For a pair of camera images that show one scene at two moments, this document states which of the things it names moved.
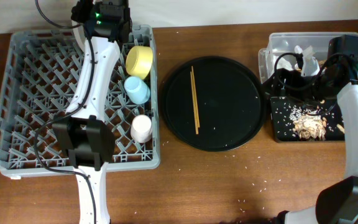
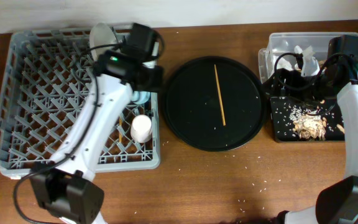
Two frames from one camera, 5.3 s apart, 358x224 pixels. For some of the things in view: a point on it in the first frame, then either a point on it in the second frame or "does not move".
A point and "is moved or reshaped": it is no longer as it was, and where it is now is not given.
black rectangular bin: x=283 y=109 does not move
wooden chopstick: x=195 y=96 → x=220 y=95
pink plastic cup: x=142 y=128 does not move
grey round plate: x=80 y=34 is moved or reshaped
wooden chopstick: x=194 y=104 → x=120 y=134
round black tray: x=231 y=102 does not move
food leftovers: x=308 y=124 does not move
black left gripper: x=81 y=12 → x=153 y=81
